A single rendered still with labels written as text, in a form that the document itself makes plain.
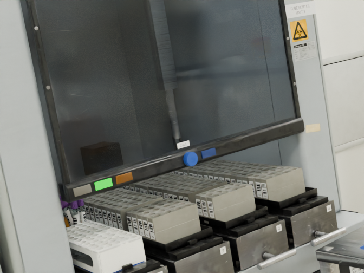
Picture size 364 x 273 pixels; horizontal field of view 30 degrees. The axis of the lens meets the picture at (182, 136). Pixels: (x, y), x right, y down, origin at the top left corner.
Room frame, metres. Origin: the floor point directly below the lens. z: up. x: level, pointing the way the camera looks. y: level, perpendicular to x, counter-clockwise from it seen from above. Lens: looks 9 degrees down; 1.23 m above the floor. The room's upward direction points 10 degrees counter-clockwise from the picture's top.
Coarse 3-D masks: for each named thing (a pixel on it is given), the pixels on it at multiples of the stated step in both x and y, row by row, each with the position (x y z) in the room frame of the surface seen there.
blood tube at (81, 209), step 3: (78, 201) 1.46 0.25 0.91; (81, 201) 1.46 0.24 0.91; (78, 204) 1.46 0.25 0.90; (81, 204) 1.46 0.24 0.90; (78, 207) 1.46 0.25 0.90; (81, 207) 1.46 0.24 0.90; (81, 210) 1.46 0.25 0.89; (81, 213) 1.46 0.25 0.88; (84, 213) 1.46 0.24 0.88; (81, 216) 1.46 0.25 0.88; (84, 216) 1.46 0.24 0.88; (81, 219) 1.46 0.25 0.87; (84, 219) 1.46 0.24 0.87; (81, 222) 1.46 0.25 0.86
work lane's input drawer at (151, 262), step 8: (128, 264) 1.23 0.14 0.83; (144, 264) 1.24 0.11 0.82; (152, 264) 1.23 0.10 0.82; (160, 264) 1.26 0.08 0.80; (80, 272) 1.28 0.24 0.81; (88, 272) 1.25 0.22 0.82; (120, 272) 1.22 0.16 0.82; (128, 272) 1.21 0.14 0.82; (136, 272) 1.21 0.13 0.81; (144, 272) 1.22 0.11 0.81; (152, 272) 1.22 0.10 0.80; (160, 272) 1.23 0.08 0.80
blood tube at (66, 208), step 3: (60, 198) 1.43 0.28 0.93; (63, 201) 1.43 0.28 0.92; (63, 204) 1.44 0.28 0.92; (66, 204) 1.44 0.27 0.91; (63, 207) 1.44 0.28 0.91; (66, 207) 1.44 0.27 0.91; (66, 210) 1.44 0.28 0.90; (69, 210) 1.45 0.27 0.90; (66, 213) 1.45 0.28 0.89; (69, 213) 1.45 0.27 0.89; (69, 216) 1.45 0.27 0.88; (69, 219) 1.45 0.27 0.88; (72, 219) 1.46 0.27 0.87; (69, 222) 1.45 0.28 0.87; (72, 222) 1.46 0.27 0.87
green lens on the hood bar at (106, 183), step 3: (102, 180) 1.26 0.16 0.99; (105, 180) 1.26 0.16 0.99; (108, 180) 1.26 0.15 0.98; (111, 180) 1.27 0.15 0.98; (96, 183) 1.25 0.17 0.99; (99, 183) 1.25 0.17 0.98; (102, 183) 1.26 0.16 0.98; (105, 183) 1.26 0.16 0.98; (108, 183) 1.26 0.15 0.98; (111, 183) 1.27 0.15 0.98; (96, 186) 1.25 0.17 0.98; (99, 186) 1.25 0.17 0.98; (102, 186) 1.26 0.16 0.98; (105, 186) 1.26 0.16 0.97; (108, 186) 1.26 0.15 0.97; (96, 189) 1.25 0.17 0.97; (99, 189) 1.25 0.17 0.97
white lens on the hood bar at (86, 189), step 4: (88, 184) 1.24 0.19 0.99; (76, 188) 1.23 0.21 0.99; (80, 188) 1.23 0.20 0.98; (84, 188) 1.24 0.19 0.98; (88, 188) 1.24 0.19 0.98; (76, 192) 1.23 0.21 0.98; (80, 192) 1.23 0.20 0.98; (84, 192) 1.24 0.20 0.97; (88, 192) 1.24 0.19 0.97; (76, 196) 1.23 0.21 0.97
